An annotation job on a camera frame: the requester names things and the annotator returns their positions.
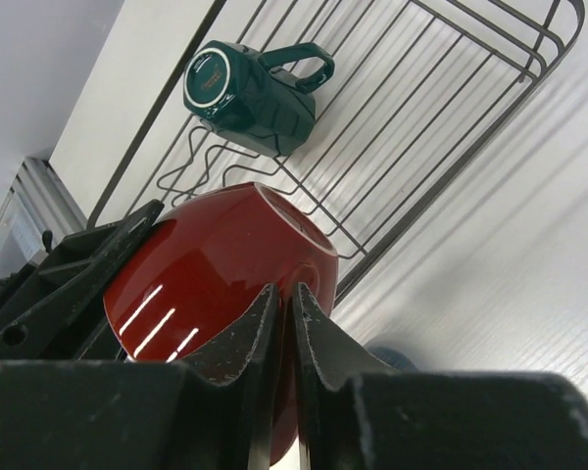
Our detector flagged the aluminium mounting rail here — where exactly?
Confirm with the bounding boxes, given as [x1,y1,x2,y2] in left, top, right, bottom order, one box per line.
[0,158,86,279]

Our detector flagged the wire dish rack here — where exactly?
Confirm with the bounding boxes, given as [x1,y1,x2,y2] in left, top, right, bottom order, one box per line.
[87,1,586,300]

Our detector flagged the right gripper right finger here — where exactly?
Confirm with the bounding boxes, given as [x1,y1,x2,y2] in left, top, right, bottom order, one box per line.
[289,284,588,469]

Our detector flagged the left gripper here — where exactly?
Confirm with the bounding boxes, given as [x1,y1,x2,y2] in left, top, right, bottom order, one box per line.
[0,199,166,363]

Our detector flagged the dark green mug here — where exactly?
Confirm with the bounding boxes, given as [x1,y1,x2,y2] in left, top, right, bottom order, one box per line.
[182,40,335,157]

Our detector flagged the dark blue cup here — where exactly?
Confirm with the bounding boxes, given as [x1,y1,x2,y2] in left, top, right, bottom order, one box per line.
[367,346,418,372]

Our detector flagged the red cup white inside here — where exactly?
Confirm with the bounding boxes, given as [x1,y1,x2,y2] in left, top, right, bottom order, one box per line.
[102,180,340,467]

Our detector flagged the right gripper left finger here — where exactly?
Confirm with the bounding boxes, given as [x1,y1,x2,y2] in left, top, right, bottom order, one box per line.
[0,285,280,469]

